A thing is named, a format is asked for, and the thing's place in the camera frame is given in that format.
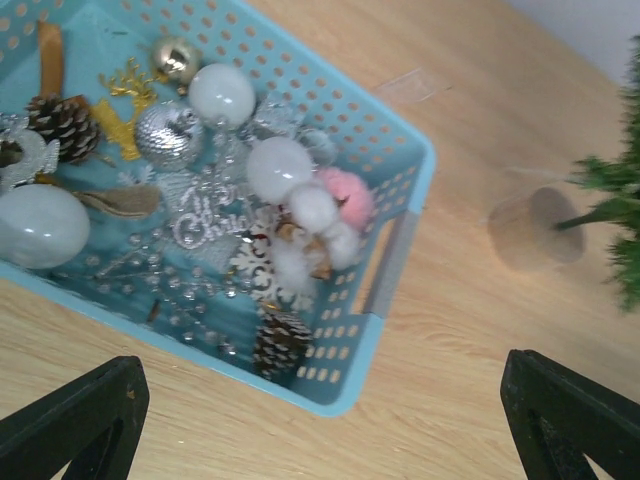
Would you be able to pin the gold reindeer ornament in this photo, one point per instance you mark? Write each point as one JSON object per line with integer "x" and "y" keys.
{"x": 128, "y": 92}

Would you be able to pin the white ball ornament near handle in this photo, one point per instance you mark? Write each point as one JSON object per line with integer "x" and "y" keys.
{"x": 42, "y": 226}

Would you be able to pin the dark pine cone ornament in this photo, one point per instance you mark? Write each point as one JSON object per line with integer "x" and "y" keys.
{"x": 280, "y": 342}

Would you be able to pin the clear plastic battery box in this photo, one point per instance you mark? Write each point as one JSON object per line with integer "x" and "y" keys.
{"x": 412, "y": 87}

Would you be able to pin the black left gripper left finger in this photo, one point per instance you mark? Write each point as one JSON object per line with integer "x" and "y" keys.
{"x": 87, "y": 429}

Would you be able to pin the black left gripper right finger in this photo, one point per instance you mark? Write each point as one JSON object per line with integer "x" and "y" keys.
{"x": 561, "y": 420}

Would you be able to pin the white cotton boll ornament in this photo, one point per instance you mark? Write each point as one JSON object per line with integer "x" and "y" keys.
{"x": 311, "y": 241}

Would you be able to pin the silver ball ornament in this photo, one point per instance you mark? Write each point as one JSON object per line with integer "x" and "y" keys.
{"x": 169, "y": 135}

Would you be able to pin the silver christmas script ornament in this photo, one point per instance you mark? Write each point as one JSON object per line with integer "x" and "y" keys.
{"x": 205, "y": 214}

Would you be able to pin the small green christmas tree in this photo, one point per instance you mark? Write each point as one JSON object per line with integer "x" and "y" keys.
{"x": 618, "y": 180}

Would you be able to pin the white frosted ball ornament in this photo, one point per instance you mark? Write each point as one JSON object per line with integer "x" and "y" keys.
{"x": 222, "y": 90}

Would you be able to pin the burlap bow ornament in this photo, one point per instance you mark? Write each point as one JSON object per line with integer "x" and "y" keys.
{"x": 132, "y": 202}

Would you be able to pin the pink pompom ornament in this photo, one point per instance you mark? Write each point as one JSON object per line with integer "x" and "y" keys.
{"x": 352, "y": 193}

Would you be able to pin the silver glitter reindeer ornament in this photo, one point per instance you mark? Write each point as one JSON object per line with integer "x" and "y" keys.
{"x": 38, "y": 155}

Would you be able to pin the gold ribbon strip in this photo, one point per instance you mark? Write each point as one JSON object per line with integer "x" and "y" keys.
{"x": 52, "y": 62}

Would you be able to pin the gold ball ornament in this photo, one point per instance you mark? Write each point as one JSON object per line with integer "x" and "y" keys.
{"x": 175, "y": 58}

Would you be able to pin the wooden tree base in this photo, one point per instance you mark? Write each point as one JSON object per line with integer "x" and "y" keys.
{"x": 524, "y": 234}

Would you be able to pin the white snowflake ornament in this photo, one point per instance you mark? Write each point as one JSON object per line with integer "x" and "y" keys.
{"x": 253, "y": 267}

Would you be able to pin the light blue plastic basket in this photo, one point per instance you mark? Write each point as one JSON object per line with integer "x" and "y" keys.
{"x": 397, "y": 161}

